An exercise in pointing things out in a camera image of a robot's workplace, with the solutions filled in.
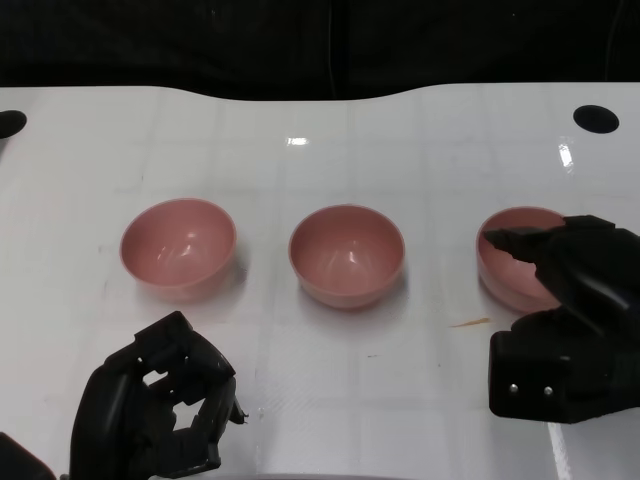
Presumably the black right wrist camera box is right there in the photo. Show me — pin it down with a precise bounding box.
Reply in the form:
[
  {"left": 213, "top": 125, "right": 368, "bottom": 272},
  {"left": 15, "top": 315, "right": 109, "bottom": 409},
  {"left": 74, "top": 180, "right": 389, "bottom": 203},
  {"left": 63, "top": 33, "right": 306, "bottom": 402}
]
[{"left": 488, "top": 307, "right": 640, "bottom": 426}]

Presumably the black table cable grommet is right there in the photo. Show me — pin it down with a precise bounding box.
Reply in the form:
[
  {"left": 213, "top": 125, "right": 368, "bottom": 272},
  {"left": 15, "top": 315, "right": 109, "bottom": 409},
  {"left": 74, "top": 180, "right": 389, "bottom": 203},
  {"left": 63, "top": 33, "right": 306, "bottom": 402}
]
[
  {"left": 572, "top": 104, "right": 621, "bottom": 134},
  {"left": 0, "top": 109, "right": 29, "bottom": 139}
]

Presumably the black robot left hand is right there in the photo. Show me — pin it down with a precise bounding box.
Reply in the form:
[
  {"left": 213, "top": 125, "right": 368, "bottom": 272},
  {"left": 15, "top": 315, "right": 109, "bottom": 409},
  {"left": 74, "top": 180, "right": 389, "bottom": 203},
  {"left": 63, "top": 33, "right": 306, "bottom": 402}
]
[{"left": 69, "top": 310, "right": 250, "bottom": 480}]

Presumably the black backdrop cloth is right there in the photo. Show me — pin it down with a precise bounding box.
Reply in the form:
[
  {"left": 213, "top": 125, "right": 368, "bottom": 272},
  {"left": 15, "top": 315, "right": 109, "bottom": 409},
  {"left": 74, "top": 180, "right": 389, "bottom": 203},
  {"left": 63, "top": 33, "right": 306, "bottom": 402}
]
[{"left": 0, "top": 0, "right": 640, "bottom": 101}]

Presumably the pink plastic bowl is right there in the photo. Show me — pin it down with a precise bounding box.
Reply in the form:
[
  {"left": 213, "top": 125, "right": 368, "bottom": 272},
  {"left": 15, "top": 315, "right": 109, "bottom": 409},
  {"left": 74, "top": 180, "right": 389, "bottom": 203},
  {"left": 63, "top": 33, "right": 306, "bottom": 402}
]
[
  {"left": 288, "top": 203, "right": 405, "bottom": 310},
  {"left": 119, "top": 198, "right": 238, "bottom": 303},
  {"left": 476, "top": 208, "right": 571, "bottom": 314}
]

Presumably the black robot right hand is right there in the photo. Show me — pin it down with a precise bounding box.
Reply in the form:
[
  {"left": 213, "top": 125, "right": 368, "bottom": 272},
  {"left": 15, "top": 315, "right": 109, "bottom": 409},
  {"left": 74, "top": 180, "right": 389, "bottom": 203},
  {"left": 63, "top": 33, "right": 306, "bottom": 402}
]
[{"left": 483, "top": 214, "right": 640, "bottom": 349}]

